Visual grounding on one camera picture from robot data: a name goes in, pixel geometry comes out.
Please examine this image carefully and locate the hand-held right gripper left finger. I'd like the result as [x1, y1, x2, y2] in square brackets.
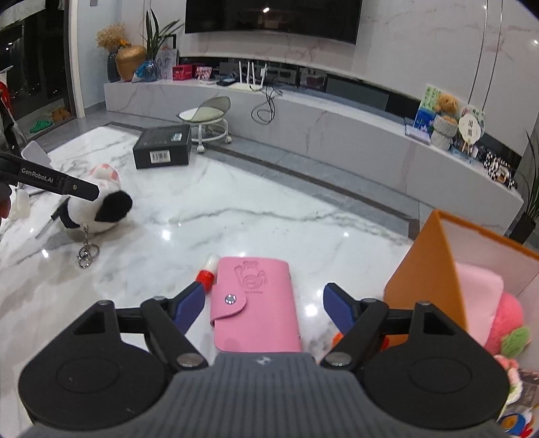
[73, 281, 209, 371]

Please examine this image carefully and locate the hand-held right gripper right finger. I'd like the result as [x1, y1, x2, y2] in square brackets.
[319, 283, 466, 371]

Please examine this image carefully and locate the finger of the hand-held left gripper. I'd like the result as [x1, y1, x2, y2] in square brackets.
[63, 170, 100, 201]

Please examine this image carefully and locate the panda plush keychain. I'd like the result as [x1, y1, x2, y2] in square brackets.
[59, 164, 133, 269]

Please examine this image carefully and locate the pink card wallet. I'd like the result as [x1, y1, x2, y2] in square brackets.
[210, 256, 303, 353]

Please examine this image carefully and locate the orange storage box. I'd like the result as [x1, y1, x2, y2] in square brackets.
[383, 209, 539, 380]

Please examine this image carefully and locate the red capped lip balm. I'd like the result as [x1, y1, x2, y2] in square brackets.
[194, 254, 220, 292]

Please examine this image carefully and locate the black cardboard box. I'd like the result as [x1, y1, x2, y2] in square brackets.
[132, 123, 192, 170]

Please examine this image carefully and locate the dark vase with dried flowers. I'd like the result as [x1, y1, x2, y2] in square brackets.
[96, 23, 129, 83]

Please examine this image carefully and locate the gold vase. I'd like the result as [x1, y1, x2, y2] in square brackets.
[115, 45, 148, 82]

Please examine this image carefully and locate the pink fabric pouch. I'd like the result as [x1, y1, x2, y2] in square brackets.
[457, 261, 506, 342]

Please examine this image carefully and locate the white rolling stool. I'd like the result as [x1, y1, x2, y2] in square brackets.
[177, 96, 233, 153]

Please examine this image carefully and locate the printed picture card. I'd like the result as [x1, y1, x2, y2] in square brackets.
[157, 46, 178, 80]

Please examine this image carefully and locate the white marble console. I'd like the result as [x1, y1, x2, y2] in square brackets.
[104, 78, 525, 237]

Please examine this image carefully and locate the pink plush ball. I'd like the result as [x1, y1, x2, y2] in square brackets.
[484, 292, 532, 358]

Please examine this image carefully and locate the green leafy plant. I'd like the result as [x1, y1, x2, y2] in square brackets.
[141, 8, 186, 64]

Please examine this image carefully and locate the white router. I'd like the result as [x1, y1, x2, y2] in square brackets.
[228, 60, 270, 92]

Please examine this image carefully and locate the grey knitted pot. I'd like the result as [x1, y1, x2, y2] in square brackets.
[432, 115, 459, 148]

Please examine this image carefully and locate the tall potted plant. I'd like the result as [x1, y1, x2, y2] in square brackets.
[507, 130, 539, 245]

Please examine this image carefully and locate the checkered toy car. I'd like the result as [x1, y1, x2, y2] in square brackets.
[480, 147, 518, 190]

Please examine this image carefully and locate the green landscape painting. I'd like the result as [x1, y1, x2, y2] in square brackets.
[415, 84, 441, 131]

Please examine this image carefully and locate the round paper fan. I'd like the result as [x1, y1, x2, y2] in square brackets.
[457, 105, 486, 152]

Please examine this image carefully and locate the brown teddy bear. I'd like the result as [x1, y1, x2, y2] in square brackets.
[434, 93, 461, 118]

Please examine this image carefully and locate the black television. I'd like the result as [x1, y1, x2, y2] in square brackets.
[185, 0, 363, 44]

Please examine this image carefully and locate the black handled screwdriver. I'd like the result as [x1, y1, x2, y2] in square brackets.
[36, 198, 70, 240]

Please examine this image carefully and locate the black cable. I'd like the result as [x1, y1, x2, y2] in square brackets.
[251, 82, 283, 124]

